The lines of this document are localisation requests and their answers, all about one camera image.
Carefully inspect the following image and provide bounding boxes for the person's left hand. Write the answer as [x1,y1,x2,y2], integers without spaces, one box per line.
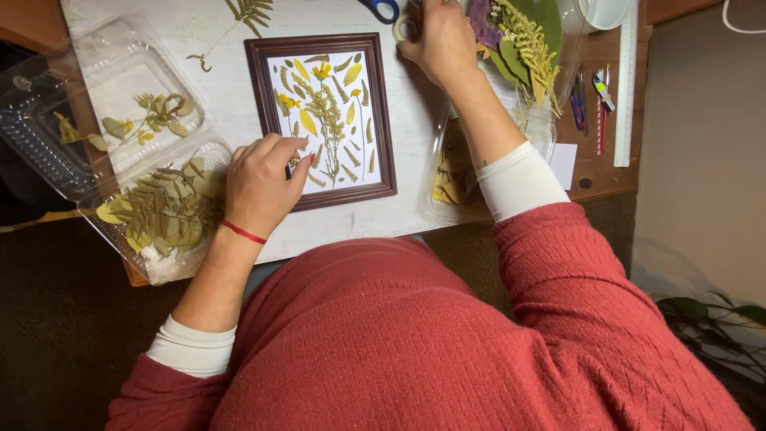
[223,133,316,243]

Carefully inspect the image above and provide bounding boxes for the person's right hand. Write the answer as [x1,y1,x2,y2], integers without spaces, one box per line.
[395,0,481,94]

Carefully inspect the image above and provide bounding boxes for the beige tape roll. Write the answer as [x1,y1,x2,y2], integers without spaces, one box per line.
[392,13,421,44]

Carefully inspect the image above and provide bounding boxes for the brown framed pressed flower picture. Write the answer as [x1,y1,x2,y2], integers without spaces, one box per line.
[244,33,398,214]

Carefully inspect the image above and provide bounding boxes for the purple pressed flower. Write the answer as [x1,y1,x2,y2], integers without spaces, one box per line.
[468,0,505,52]

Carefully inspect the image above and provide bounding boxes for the yellow dried goldenrod sprig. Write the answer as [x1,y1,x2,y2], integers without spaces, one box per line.
[492,0,565,118]

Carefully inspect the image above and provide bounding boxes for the large green pressed leaves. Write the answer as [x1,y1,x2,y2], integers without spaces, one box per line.
[488,0,563,87]

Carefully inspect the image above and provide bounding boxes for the clear plastic flower box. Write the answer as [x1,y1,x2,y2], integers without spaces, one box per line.
[428,0,590,223]

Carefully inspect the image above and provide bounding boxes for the pile of yellow dried leaves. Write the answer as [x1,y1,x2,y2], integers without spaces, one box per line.
[431,119,481,208]

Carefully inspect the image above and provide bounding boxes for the small blue snips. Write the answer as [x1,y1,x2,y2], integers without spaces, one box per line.
[569,66,590,138]

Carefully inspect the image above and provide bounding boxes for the white round cup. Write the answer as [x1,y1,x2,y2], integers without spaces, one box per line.
[576,0,633,32]

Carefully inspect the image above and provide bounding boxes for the pressed fern sprig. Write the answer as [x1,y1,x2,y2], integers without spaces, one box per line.
[224,0,275,39]

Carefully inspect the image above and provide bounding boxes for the white paper note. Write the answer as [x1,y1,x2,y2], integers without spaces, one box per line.
[546,142,579,192]

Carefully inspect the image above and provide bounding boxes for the red pen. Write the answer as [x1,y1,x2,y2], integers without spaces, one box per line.
[601,63,612,153]

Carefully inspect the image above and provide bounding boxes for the white plastic ruler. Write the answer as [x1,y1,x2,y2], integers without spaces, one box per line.
[613,0,641,168]

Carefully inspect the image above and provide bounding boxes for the white work board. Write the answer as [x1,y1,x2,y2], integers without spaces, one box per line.
[59,0,500,267]

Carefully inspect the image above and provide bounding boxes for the thin dried twig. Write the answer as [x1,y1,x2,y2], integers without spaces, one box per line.
[185,24,240,74]

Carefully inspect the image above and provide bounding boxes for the dried sprig with pale leaves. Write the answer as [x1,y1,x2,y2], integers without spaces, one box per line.
[53,91,196,153]

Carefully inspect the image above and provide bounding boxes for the clear plastic clamshell container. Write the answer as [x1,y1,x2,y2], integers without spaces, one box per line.
[0,15,217,203]

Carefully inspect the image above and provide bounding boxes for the pile of green pressed leaves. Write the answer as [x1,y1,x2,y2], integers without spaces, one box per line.
[96,156,227,257]

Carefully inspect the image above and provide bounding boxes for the person's red knit sweater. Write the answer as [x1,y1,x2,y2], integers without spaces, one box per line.
[105,202,756,431]

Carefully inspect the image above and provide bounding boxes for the clear plastic tray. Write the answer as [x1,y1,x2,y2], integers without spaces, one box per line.
[77,139,235,287]

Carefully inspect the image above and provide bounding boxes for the green houseplant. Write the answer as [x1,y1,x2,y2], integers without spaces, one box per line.
[651,290,766,387]

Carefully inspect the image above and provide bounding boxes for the blue handled scissors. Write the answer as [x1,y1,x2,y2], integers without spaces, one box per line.
[358,0,401,25]

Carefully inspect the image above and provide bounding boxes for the red string bracelet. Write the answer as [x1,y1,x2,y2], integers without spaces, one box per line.
[221,219,268,245]

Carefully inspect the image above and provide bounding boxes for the white cable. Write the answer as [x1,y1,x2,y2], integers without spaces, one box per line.
[721,0,766,36]

